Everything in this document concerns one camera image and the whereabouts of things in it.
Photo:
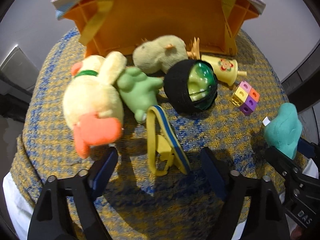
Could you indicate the yellow toy cup with flower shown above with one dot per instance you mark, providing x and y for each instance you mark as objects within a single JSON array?
[{"x": 226, "y": 70}]

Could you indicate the green ball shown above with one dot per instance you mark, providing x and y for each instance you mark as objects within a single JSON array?
[{"x": 191, "y": 86}]

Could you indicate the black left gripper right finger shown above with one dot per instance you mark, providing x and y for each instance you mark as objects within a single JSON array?
[{"x": 266, "y": 218}]

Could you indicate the person's right hand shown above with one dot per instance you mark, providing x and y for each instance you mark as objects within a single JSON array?
[{"x": 296, "y": 233}]

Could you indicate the orange fabric storage bin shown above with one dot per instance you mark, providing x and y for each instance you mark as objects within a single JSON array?
[{"x": 122, "y": 25}]

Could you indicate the multicolour building block cube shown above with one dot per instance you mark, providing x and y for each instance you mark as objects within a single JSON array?
[{"x": 245, "y": 98}]

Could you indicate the teal star plush cushion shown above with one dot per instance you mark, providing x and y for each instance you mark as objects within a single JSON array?
[{"x": 284, "y": 131}]

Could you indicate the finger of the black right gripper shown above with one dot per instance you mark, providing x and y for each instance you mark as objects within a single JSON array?
[
  {"x": 280, "y": 162},
  {"x": 308, "y": 149}
]

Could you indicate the pale green hippo plush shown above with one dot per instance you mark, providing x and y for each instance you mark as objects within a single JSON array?
[{"x": 159, "y": 54}]

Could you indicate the yellow blue strap keychain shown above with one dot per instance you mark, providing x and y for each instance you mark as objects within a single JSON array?
[{"x": 162, "y": 141}]

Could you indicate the yellow duck plush toy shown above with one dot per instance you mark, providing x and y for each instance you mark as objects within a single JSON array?
[{"x": 92, "y": 106}]

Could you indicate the green frog toy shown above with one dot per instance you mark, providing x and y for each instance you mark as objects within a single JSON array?
[{"x": 138, "y": 91}]

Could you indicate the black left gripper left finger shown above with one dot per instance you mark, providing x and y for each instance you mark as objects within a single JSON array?
[{"x": 51, "y": 218}]

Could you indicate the grey wall panel box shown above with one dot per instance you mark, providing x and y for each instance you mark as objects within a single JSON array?
[{"x": 19, "y": 70}]

